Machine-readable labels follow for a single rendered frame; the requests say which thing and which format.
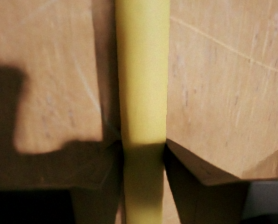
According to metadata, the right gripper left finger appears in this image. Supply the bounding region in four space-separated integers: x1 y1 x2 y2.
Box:
0 140 123 224

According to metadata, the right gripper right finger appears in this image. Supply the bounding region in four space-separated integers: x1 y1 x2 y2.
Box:
165 139 278 224

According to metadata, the long yellow rail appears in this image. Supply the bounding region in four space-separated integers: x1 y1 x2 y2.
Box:
115 0 170 224

